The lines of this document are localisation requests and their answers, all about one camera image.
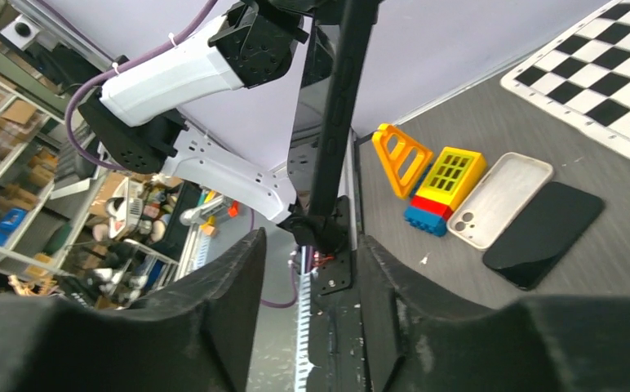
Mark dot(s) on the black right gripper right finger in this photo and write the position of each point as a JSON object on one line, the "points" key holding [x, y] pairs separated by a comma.
{"points": [[419, 336]]}

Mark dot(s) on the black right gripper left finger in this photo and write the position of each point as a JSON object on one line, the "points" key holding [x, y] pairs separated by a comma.
{"points": [[196, 334]]}

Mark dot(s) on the beige phone case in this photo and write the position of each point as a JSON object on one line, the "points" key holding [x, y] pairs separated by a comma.
{"points": [[498, 198]]}

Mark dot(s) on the black phone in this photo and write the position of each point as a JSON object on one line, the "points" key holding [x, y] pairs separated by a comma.
{"points": [[541, 234]]}

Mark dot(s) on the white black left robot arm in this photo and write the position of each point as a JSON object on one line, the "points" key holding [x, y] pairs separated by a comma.
{"points": [[214, 104]]}

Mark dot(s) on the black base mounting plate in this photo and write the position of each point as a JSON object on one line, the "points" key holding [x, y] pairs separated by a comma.
{"points": [[336, 343]]}

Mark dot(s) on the yellow red blue block house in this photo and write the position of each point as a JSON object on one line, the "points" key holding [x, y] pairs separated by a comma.
{"points": [[445, 185]]}

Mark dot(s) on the storage shelf with clutter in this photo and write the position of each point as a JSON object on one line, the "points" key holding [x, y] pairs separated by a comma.
{"points": [[68, 228]]}

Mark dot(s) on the checkerboard calibration mat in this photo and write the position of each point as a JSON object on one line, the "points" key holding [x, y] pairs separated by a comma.
{"points": [[582, 77]]}

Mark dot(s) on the aluminium frame rail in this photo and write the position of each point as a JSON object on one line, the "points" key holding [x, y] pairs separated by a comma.
{"points": [[194, 256]]}

